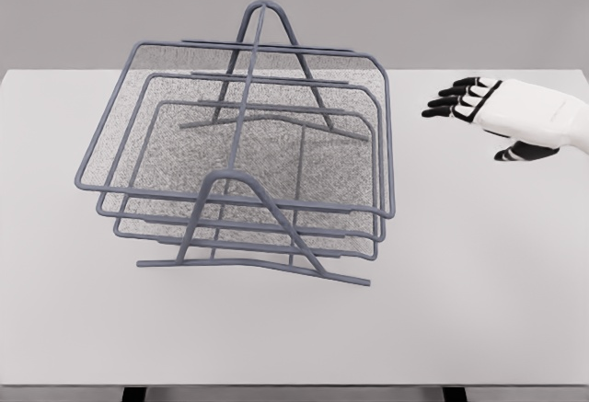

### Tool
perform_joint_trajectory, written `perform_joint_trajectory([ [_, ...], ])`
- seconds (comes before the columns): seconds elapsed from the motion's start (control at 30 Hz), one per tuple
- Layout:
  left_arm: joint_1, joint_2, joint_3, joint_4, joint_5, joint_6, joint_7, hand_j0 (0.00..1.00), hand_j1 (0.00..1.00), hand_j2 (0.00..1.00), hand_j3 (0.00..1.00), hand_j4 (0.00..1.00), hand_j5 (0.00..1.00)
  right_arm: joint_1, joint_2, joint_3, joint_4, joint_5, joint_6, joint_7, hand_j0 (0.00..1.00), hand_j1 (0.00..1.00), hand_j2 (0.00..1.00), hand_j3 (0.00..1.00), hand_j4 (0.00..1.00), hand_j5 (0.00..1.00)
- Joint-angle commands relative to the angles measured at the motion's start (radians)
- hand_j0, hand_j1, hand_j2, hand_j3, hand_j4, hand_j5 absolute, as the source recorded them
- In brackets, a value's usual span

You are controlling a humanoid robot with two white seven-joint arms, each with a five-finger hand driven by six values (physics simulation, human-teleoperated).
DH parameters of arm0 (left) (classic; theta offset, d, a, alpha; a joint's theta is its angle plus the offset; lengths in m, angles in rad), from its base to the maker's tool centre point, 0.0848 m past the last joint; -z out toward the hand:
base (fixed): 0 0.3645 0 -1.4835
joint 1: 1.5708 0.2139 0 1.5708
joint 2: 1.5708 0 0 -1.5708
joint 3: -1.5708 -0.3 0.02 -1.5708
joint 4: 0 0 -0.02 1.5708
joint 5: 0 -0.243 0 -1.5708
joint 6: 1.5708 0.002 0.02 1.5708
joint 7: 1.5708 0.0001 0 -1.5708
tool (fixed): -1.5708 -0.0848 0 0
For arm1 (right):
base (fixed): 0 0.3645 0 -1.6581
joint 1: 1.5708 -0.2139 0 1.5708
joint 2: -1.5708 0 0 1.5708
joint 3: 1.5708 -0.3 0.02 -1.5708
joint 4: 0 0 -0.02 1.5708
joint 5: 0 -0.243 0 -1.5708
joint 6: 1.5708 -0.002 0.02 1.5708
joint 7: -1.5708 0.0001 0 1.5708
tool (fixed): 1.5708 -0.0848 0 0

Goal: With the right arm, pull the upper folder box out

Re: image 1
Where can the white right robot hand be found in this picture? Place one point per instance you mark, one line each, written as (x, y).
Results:
(520, 107)

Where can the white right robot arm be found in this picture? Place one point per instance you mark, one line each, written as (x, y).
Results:
(580, 126)

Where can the small grey mesh tray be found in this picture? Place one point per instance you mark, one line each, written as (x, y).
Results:
(193, 153)

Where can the medium grey mesh tray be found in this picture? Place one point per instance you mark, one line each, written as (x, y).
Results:
(175, 89)

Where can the large grey mesh tray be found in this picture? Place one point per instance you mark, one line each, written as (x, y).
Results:
(161, 58)

